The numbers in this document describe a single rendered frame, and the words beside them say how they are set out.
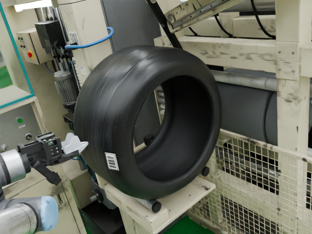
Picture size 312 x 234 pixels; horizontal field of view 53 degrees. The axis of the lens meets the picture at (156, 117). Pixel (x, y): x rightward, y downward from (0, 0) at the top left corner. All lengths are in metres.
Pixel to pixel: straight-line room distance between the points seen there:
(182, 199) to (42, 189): 0.76
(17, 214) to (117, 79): 0.48
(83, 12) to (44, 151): 0.59
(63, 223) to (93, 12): 1.17
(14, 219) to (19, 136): 0.91
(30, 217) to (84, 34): 0.75
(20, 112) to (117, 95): 0.78
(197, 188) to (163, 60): 0.65
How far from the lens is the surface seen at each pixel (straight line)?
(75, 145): 1.02
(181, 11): 1.38
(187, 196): 1.41
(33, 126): 1.69
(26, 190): 1.74
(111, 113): 0.97
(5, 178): 0.95
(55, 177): 1.03
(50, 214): 0.90
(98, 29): 1.34
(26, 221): 0.84
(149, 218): 1.25
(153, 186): 1.13
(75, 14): 1.29
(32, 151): 0.97
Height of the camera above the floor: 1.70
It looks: 25 degrees down
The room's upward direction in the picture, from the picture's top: 11 degrees counter-clockwise
